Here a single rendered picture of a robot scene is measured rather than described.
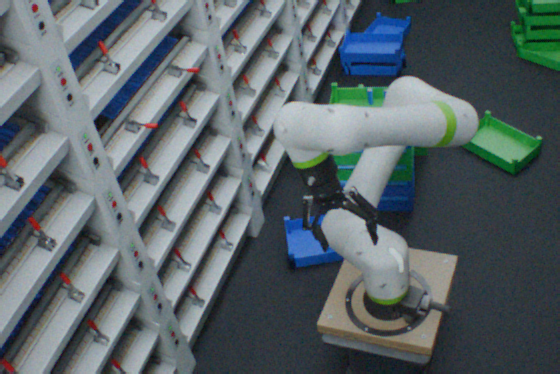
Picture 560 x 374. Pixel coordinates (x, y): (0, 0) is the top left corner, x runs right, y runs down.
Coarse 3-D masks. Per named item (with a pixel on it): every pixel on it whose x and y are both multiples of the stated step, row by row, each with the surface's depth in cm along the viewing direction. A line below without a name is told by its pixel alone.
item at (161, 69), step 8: (184, 40) 202; (176, 48) 199; (184, 48) 202; (168, 56) 196; (176, 56) 199; (160, 64) 193; (168, 64) 194; (176, 64) 196; (160, 72) 191; (152, 80) 188; (144, 88) 185; (136, 96) 182; (144, 96) 185; (128, 104) 180; (136, 104) 181; (128, 112) 177; (136, 112) 180; (120, 120) 175; (112, 128) 172; (120, 128) 175; (104, 136) 170; (112, 136) 172; (120, 136) 173; (104, 144) 169
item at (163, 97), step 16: (176, 32) 207; (192, 32) 205; (208, 32) 203; (192, 48) 204; (192, 64) 199; (176, 80) 193; (160, 96) 187; (144, 112) 182; (160, 112) 186; (144, 128) 178; (112, 144) 172; (128, 144) 173; (112, 160) 163; (128, 160) 174
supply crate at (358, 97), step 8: (336, 88) 250; (344, 88) 251; (352, 88) 250; (360, 88) 250; (368, 88) 249; (376, 88) 248; (384, 88) 248; (336, 96) 252; (344, 96) 254; (352, 96) 253; (360, 96) 252; (376, 96) 251; (336, 104) 253; (344, 104) 252; (352, 104) 251; (360, 104) 250; (368, 104) 250; (376, 104) 249
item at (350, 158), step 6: (408, 150) 241; (336, 156) 249; (342, 156) 248; (348, 156) 248; (354, 156) 247; (360, 156) 247; (402, 156) 243; (408, 156) 243; (336, 162) 251; (342, 162) 250; (348, 162) 250; (354, 162) 249; (402, 162) 245; (408, 162) 245
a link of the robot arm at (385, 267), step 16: (352, 240) 178; (368, 240) 176; (384, 240) 175; (400, 240) 175; (352, 256) 179; (368, 256) 173; (384, 256) 171; (400, 256) 171; (368, 272) 175; (384, 272) 172; (400, 272) 174; (368, 288) 181; (384, 288) 177; (400, 288) 178
